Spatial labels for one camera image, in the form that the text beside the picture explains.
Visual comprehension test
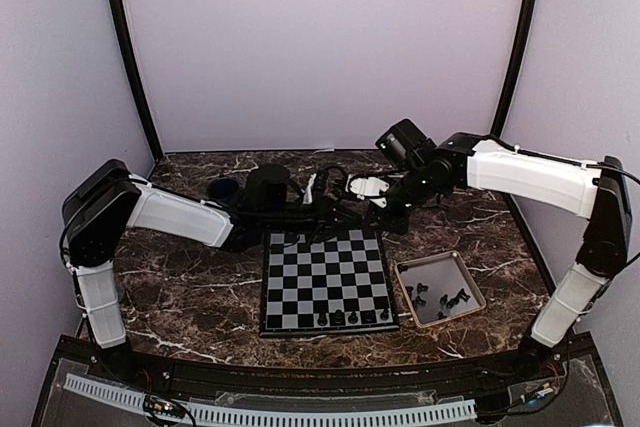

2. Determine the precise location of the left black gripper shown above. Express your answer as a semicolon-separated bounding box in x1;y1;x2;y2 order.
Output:
261;192;363;245

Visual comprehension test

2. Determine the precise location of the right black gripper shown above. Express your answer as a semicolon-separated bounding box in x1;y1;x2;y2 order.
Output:
362;164;444;236

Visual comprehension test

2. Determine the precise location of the dark blue cup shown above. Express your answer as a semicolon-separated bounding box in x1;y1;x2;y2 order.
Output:
207;177;241;201

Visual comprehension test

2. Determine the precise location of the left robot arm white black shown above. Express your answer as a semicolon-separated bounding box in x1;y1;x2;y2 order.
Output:
59;159;362;383

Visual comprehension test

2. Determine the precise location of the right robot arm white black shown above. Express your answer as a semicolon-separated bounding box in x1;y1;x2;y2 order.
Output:
345;119;635;381

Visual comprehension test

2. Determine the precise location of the black grey chess board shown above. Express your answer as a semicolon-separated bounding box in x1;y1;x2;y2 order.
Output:
260;230;399;338

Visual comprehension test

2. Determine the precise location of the small green circuit board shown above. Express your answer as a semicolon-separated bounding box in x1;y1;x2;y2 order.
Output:
142;395;185;419

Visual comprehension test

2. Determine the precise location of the wooden tray with dark base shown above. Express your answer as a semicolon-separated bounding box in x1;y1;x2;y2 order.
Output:
395;250;487;329

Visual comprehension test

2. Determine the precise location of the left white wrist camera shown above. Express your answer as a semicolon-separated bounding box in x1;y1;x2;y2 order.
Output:
302;171;328;205

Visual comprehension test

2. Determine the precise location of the black front rail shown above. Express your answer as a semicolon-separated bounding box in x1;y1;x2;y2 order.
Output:
133;352;522;394

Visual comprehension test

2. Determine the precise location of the white slotted cable duct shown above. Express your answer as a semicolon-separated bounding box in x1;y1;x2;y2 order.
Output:
63;374;477;426

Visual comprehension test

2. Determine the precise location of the left black frame post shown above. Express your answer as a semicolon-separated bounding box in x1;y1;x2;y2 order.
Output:
108;0;164;162

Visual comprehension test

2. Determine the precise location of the black frame post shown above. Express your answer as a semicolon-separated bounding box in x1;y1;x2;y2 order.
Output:
108;0;164;162
490;0;536;137

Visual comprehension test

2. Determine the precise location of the right black frame post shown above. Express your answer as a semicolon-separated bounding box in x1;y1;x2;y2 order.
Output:
490;0;536;137

